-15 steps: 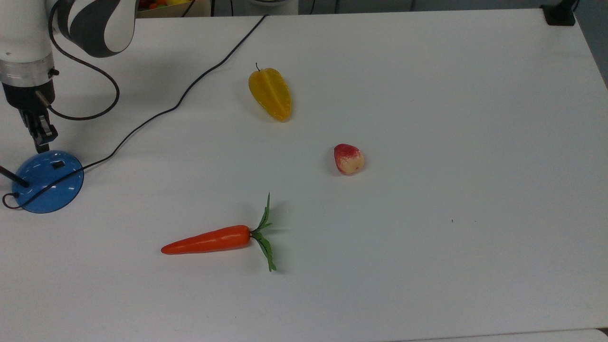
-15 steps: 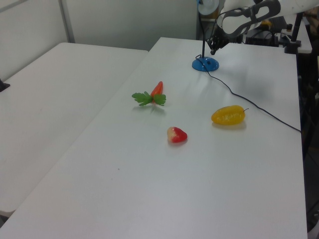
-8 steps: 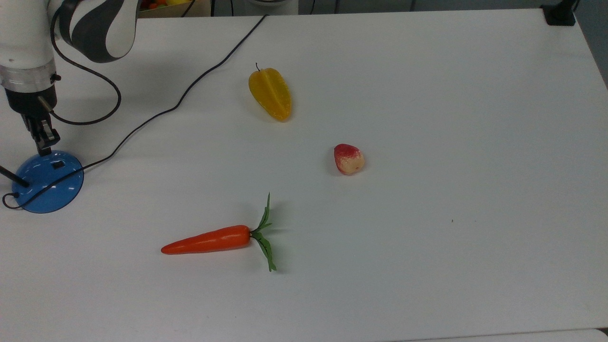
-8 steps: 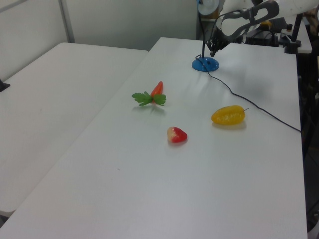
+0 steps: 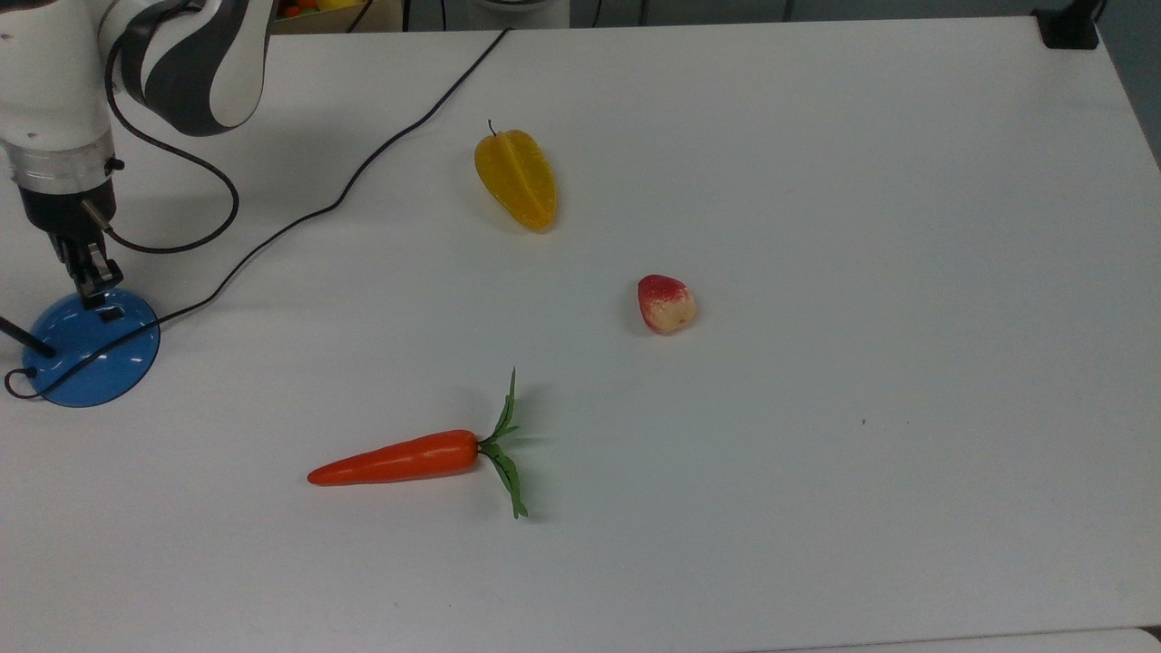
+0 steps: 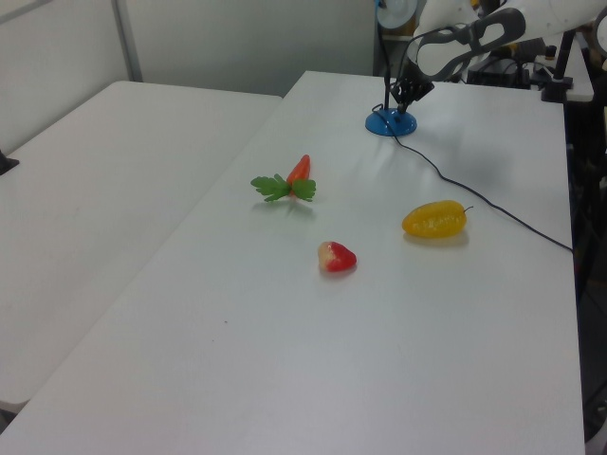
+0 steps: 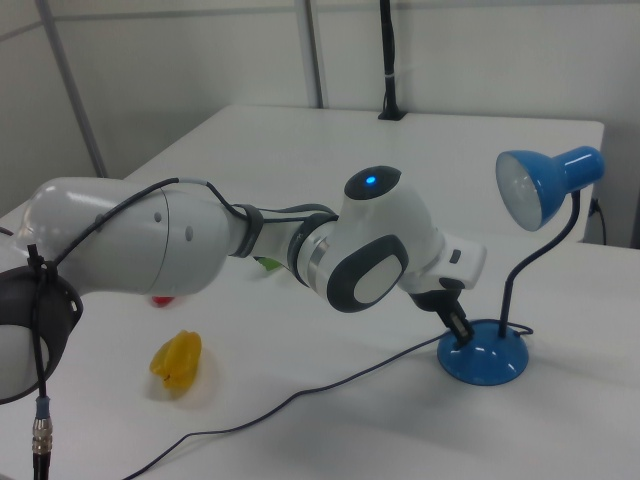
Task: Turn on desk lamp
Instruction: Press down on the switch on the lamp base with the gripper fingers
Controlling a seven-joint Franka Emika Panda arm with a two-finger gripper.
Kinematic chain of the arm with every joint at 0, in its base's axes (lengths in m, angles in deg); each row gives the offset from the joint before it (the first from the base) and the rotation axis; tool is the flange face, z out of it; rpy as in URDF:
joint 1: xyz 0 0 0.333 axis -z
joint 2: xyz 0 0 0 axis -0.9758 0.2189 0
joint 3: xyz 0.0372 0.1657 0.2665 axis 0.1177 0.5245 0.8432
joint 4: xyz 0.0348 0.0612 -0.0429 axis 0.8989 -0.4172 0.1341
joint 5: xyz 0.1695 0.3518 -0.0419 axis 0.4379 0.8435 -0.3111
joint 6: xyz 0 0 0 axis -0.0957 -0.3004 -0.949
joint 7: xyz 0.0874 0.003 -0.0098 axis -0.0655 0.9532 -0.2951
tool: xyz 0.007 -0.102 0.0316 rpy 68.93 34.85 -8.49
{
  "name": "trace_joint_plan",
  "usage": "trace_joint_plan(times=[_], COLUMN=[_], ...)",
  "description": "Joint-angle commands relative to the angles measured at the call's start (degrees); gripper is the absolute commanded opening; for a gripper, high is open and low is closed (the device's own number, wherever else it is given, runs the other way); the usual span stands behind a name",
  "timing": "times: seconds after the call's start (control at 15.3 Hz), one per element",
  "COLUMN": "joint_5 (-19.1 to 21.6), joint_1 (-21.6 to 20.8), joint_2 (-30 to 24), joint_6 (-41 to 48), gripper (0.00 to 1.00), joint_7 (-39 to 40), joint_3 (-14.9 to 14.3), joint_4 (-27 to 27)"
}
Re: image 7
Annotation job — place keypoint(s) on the red and yellow toy fruit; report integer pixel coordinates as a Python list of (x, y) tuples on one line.
[(162, 301)]

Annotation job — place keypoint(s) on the blue desk lamp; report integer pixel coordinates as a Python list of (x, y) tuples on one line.
[(480, 361)]

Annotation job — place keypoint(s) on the yellow toy starfruit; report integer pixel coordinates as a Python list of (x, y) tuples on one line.
[(177, 357)]

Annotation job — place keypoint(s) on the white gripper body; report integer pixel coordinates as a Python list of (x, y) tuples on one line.
[(462, 260)]

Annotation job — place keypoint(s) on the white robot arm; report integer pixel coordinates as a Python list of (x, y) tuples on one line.
[(150, 240)]

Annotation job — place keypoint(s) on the orange toy carrot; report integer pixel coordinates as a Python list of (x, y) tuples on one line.
[(267, 265)]

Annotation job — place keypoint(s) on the black camera stand pole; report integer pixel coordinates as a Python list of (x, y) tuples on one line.
[(389, 50)]

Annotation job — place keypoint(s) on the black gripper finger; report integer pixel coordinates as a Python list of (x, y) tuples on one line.
[(427, 300), (456, 320)]

